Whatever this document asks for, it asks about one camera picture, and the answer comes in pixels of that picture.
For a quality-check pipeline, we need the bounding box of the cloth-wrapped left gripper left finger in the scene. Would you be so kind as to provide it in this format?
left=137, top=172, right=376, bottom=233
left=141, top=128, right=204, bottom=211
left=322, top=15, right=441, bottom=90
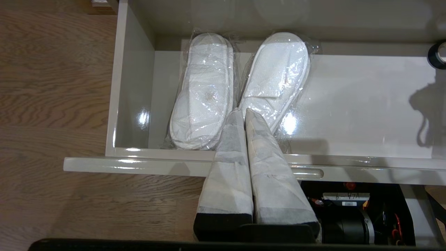
left=194, top=108, right=254, bottom=242

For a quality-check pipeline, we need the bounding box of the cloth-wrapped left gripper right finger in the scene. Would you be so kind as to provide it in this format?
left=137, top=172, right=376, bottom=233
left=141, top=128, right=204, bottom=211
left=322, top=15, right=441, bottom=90
left=245, top=108, right=322, bottom=243

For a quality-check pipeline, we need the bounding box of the glossy white drawer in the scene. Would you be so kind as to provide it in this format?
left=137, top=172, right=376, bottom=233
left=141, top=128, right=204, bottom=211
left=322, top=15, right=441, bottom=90
left=63, top=0, right=446, bottom=186

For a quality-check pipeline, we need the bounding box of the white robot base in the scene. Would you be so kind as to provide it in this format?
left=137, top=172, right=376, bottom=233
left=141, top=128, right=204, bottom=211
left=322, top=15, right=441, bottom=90
left=301, top=181, right=446, bottom=246

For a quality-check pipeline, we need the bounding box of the black cylindrical motor housing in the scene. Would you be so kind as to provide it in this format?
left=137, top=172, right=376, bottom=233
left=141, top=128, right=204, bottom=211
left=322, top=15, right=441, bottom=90
left=321, top=207, right=375, bottom=244

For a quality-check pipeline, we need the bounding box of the white slipper in plastic wrap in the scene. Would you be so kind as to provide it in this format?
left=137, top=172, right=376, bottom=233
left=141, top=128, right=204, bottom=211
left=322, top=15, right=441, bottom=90
left=238, top=31, right=311, bottom=136
left=169, top=31, right=235, bottom=151

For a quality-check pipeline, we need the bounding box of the black tape roll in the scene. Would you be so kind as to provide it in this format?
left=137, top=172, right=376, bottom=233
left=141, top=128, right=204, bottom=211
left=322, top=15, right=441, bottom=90
left=427, top=39, right=446, bottom=70

